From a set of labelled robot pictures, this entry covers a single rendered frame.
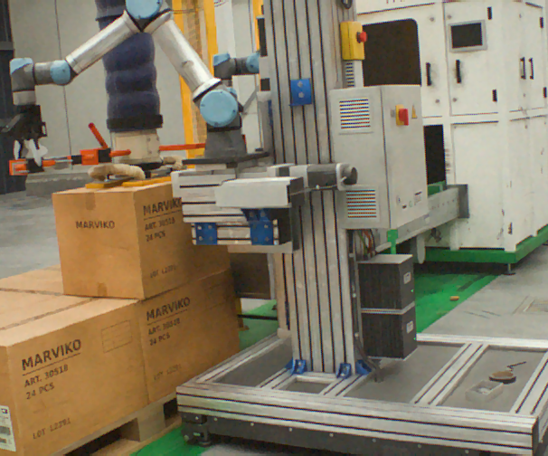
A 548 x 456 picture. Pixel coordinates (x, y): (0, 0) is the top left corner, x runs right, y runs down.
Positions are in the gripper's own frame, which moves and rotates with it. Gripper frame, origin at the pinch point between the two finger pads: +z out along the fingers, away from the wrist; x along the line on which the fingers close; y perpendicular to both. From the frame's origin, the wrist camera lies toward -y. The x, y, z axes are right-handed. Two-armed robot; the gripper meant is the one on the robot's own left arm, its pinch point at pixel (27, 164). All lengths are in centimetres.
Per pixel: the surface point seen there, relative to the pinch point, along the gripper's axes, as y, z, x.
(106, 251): 29.9, 35.3, -4.2
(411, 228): 242, 62, -47
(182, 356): 50, 81, -19
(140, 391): 25, 87, -17
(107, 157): 35.9, 1.4, -4.4
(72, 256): 29.8, 37.6, 13.0
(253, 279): 93, 59, -29
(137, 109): 53, -15, -7
